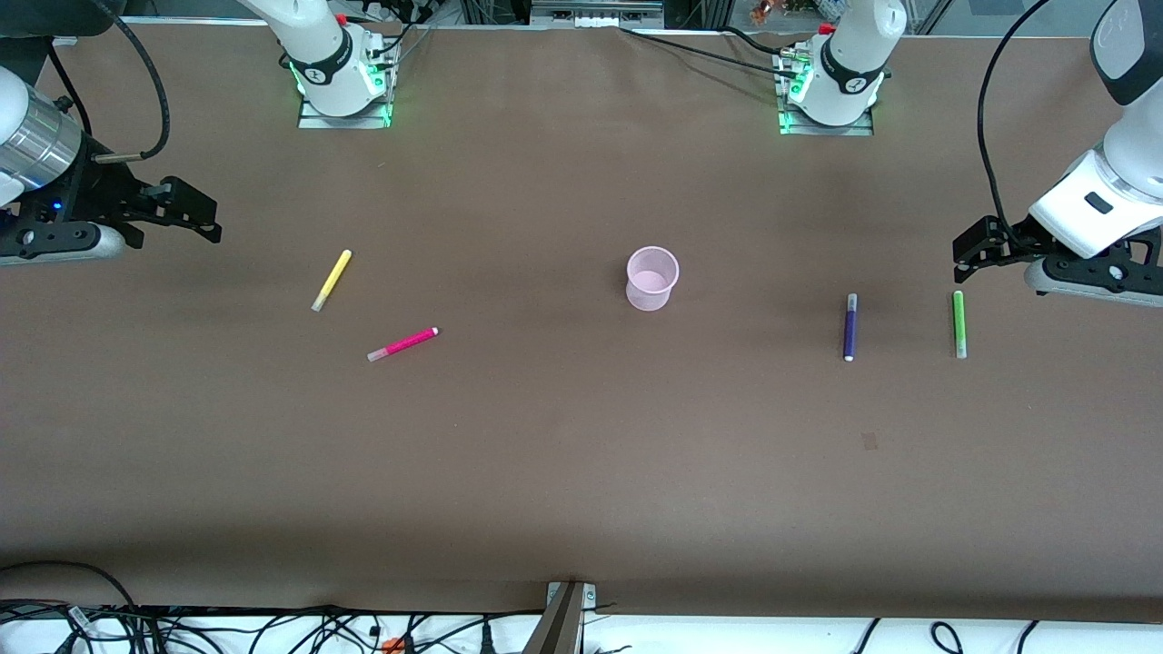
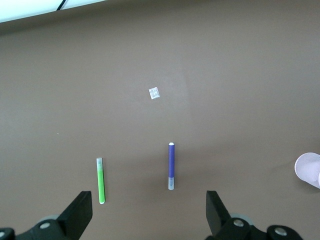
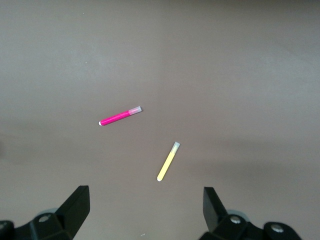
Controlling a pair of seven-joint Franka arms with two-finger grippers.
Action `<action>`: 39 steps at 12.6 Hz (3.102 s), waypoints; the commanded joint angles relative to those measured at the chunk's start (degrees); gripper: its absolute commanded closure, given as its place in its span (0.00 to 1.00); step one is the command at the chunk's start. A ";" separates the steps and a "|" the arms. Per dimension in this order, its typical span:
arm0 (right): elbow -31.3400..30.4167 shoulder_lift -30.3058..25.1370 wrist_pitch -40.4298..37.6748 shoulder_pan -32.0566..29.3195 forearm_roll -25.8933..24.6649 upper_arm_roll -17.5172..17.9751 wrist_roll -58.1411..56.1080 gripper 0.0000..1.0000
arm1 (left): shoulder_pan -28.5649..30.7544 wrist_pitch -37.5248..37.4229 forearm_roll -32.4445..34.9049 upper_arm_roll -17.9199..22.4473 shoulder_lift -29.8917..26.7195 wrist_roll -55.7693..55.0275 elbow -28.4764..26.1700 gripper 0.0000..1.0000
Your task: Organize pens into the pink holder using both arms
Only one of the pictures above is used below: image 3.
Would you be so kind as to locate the pink highlighter pen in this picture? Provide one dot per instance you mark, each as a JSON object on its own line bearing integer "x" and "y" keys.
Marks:
{"x": 117, "y": 117}

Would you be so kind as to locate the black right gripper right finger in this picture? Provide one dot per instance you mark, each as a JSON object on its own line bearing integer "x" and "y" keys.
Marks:
{"x": 215, "y": 212}

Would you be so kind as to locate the yellow highlighter pen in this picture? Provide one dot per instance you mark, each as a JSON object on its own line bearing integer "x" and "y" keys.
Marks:
{"x": 167, "y": 163}

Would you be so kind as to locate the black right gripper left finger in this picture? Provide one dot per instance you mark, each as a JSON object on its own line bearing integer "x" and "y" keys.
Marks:
{"x": 73, "y": 207}

